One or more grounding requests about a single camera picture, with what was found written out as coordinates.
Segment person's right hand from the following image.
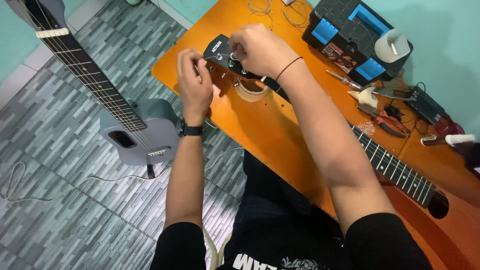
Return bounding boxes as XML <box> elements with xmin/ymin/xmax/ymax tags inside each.
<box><xmin>227</xmin><ymin>23</ymin><xmax>301</xmax><ymax>82</ymax></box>

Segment person's left hand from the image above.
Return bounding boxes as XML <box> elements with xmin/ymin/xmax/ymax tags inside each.
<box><xmin>176</xmin><ymin>47</ymin><xmax>214</xmax><ymax>127</ymax></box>

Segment orange acoustic guitar black headstock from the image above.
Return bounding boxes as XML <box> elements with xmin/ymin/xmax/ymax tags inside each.
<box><xmin>203</xmin><ymin>34</ymin><xmax>480</xmax><ymax>270</ymax></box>

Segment beige tape roll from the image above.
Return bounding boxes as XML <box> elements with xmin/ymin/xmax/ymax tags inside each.
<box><xmin>233</xmin><ymin>77</ymin><xmax>272</xmax><ymax>103</ymax></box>

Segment black wrist band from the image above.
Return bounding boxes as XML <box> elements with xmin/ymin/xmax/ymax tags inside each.
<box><xmin>275</xmin><ymin>56</ymin><xmax>304</xmax><ymax>83</ymax></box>

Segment black wristwatch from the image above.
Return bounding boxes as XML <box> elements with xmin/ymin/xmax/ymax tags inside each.
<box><xmin>176</xmin><ymin>117</ymin><xmax>205</xmax><ymax>138</ymax></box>

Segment grey acoustic guitar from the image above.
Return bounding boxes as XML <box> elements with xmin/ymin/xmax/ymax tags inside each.
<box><xmin>5</xmin><ymin>0</ymin><xmax>181</xmax><ymax>167</ymax></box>

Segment black toolbox blue latches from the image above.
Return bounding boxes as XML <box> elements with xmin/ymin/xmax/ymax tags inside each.
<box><xmin>301</xmin><ymin>0</ymin><xmax>414</xmax><ymax>86</ymax></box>

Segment white cloth scrap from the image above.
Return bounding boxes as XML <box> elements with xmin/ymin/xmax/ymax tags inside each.
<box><xmin>347</xmin><ymin>86</ymin><xmax>379</xmax><ymax>110</ymax></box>

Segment clear plastic scrap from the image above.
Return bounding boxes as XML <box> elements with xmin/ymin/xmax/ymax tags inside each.
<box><xmin>355</xmin><ymin>121</ymin><xmax>376</xmax><ymax>136</ymax></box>

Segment person's dark trousers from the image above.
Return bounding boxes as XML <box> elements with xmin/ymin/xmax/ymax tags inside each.
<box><xmin>232</xmin><ymin>149</ymin><xmax>346</xmax><ymax>259</ymax></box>

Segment grey metal cutter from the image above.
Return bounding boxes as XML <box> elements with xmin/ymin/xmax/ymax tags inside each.
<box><xmin>374</xmin><ymin>86</ymin><xmax>414</xmax><ymax>101</ymax></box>

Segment black electronic box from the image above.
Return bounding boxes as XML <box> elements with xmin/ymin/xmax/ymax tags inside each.
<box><xmin>406</xmin><ymin>86</ymin><xmax>449</xmax><ymax>125</ymax></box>

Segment dark red pouch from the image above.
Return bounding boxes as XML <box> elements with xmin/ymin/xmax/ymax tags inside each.
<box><xmin>434</xmin><ymin>115</ymin><xmax>466</xmax><ymax>137</ymax></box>

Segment brown bottle white cap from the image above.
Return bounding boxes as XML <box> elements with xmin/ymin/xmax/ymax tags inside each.
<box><xmin>419</xmin><ymin>133</ymin><xmax>476</xmax><ymax>147</ymax></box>

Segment person's black shirt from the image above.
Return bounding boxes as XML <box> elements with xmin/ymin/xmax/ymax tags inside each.
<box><xmin>149</xmin><ymin>212</ymin><xmax>434</xmax><ymax>270</ymax></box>

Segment coiled guitar string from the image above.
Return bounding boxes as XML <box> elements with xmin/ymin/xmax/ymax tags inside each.
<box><xmin>283</xmin><ymin>0</ymin><xmax>314</xmax><ymax>28</ymax></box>
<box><xmin>248</xmin><ymin>11</ymin><xmax>275</xmax><ymax>31</ymax></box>
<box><xmin>247</xmin><ymin>0</ymin><xmax>273</xmax><ymax>16</ymax></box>

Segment clear handle screwdriver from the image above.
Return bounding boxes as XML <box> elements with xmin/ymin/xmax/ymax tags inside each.
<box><xmin>325</xmin><ymin>69</ymin><xmax>367</xmax><ymax>92</ymax></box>

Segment thin white floor cable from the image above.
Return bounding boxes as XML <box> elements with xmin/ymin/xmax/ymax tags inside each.
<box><xmin>0</xmin><ymin>146</ymin><xmax>245</xmax><ymax>203</ymax></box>

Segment red handle pliers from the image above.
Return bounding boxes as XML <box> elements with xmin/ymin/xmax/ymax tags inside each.
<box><xmin>356</xmin><ymin>103</ymin><xmax>412</xmax><ymax>139</ymax></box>

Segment cream chair frame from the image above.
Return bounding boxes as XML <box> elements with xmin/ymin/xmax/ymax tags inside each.
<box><xmin>202</xmin><ymin>226</ymin><xmax>233</xmax><ymax>270</ymax></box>

